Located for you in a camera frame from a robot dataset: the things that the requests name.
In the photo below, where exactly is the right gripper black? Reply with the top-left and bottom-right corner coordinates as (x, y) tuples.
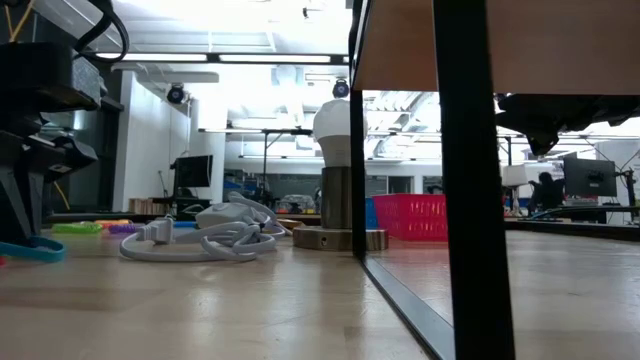
(495, 93), (640, 156)

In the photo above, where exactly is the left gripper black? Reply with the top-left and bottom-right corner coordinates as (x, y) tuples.
(0, 42), (106, 246)

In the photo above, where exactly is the teal rubber band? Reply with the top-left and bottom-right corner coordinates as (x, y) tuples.
(0, 236), (67, 264)

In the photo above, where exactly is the purple coil keychain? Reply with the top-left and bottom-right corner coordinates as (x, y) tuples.
(107, 223), (146, 235)

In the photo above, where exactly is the white lamp shade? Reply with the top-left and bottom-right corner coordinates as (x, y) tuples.
(501, 164), (530, 217)

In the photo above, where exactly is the person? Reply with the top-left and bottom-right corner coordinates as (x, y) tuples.
(528, 171), (566, 211)

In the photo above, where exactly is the black computer monitor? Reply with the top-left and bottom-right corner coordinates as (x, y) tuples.
(563, 157), (618, 198)
(172, 154), (215, 190)

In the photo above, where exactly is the raised wooden shelf board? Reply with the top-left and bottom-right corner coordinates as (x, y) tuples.
(352, 0), (640, 96)

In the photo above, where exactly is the red plastic basket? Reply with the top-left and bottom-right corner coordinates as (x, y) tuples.
(372, 193), (449, 243)

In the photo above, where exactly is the blue plastic basket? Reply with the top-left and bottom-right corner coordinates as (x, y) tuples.
(364, 197), (380, 230)

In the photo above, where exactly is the ceiling strip light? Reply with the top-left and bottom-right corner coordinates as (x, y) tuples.
(94, 52), (349, 64)

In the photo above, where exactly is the brass lamp with white bulb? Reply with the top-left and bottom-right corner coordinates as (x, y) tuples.
(292, 98), (390, 252)

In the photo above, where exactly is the black metal table frame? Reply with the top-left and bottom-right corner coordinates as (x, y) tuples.
(43, 212), (640, 243)

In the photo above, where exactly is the black shelf support frame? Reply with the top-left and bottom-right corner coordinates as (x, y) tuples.
(348, 0), (517, 360)

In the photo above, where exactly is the white lamp power cord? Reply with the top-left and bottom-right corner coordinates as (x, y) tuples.
(118, 191), (294, 264)

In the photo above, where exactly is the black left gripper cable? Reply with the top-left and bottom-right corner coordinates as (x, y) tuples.
(73, 0), (131, 65)

